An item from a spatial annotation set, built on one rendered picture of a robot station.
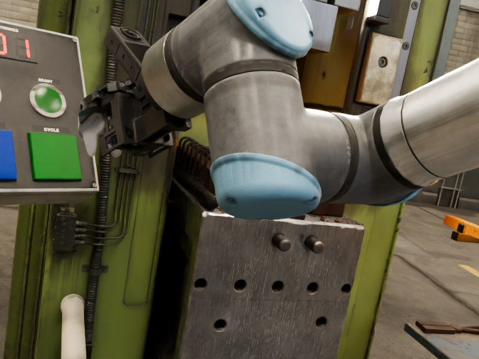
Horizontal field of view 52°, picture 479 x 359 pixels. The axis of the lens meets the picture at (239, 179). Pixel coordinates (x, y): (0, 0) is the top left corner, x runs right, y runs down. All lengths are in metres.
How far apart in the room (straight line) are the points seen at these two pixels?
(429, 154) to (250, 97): 0.16
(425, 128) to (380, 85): 0.87
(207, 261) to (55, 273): 0.36
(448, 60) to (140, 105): 7.70
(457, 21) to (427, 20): 6.85
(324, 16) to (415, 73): 0.40
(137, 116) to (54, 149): 0.25
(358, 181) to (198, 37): 0.20
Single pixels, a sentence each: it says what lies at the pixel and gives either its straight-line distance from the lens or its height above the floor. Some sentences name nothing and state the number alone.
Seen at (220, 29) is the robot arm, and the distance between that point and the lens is 0.45.
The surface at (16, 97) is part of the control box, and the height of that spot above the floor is 1.09.
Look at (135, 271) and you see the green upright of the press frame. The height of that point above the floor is 0.71.
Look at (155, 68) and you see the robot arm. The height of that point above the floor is 1.16.
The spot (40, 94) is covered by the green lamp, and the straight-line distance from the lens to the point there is 0.85.
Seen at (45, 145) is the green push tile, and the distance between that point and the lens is 0.81.
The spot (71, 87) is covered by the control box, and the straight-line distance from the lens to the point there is 0.88.
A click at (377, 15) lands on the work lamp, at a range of 1.29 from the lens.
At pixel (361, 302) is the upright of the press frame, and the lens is 1.48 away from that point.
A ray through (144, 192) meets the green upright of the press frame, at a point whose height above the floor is 0.90.
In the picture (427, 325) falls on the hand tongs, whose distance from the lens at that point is 1.31.
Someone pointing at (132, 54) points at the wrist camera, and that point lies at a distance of 0.61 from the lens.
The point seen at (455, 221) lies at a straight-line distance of 1.29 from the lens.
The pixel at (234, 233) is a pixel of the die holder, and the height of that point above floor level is 0.88.
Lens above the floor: 1.15
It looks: 10 degrees down
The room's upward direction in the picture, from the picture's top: 10 degrees clockwise
